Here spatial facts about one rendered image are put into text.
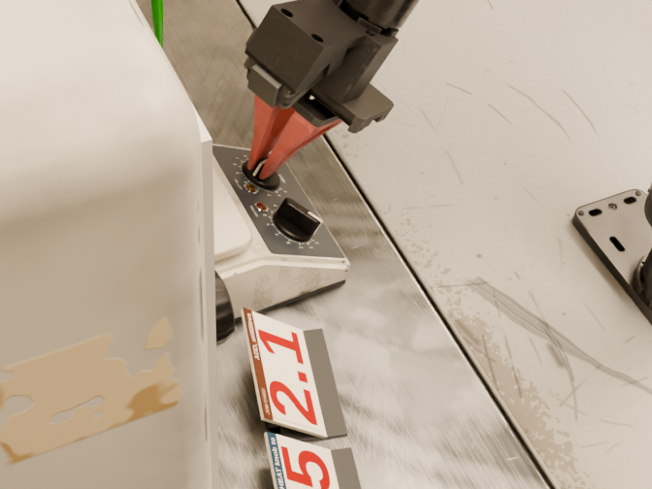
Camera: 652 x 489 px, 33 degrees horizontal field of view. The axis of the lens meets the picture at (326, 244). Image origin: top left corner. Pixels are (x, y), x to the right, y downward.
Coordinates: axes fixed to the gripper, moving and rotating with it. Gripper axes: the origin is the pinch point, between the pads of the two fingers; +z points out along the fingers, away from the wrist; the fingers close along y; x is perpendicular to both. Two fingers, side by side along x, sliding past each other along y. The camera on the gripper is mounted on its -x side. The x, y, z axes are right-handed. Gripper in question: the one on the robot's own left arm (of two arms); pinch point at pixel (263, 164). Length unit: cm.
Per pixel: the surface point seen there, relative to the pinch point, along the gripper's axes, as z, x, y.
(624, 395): -2.9, 3.3, 31.1
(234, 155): 1.5, 0.8, -2.5
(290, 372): 6.7, -8.5, 12.2
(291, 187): 1.5, 2.8, 2.1
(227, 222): 1.2, -8.0, 2.4
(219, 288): -27, -57, 17
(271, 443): 7.2, -15.3, 14.8
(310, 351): 6.6, -5.0, 12.0
